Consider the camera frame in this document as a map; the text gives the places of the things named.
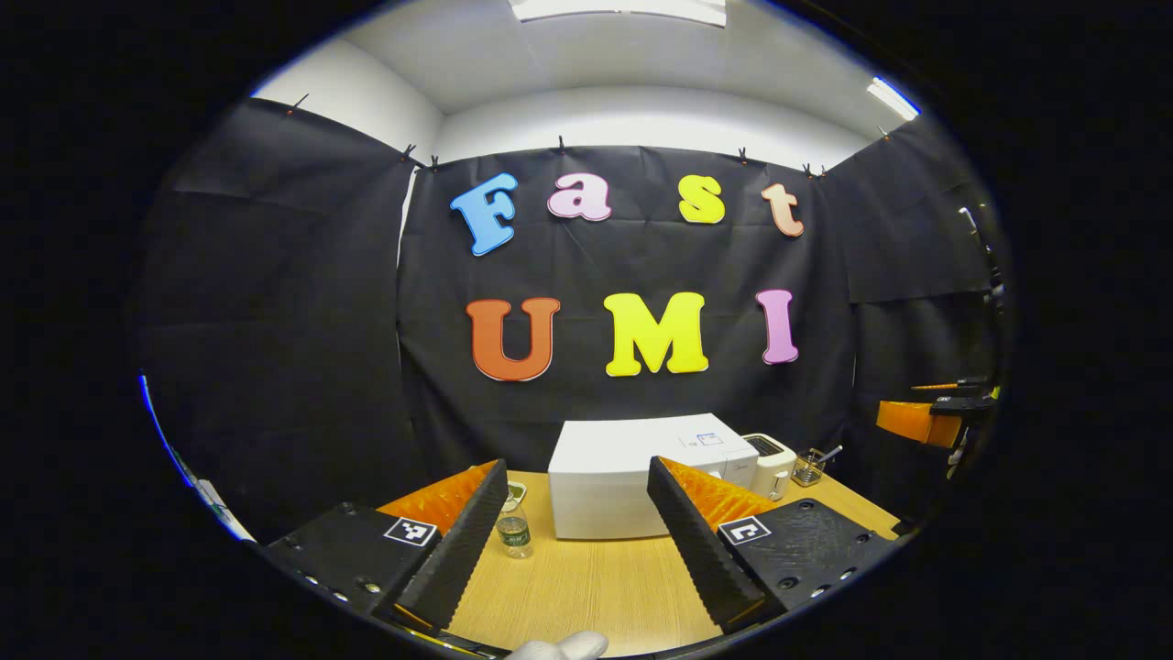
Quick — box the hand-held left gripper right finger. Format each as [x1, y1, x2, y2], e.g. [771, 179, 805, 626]
[646, 456, 897, 633]

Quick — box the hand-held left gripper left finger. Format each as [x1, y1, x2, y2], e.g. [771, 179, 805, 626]
[261, 458, 510, 633]

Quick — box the white microwave oven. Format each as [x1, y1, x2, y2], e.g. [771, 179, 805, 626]
[548, 412, 760, 541]

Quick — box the clear plastic water bottle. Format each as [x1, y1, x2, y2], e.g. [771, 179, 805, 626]
[496, 495, 534, 560]

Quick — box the cream white toaster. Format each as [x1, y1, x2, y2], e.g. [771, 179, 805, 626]
[740, 433, 798, 501]

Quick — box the black backdrop cloth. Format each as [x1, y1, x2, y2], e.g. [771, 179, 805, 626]
[133, 96, 1009, 542]

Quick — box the lit computer screen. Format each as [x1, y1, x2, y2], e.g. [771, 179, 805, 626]
[137, 371, 198, 487]

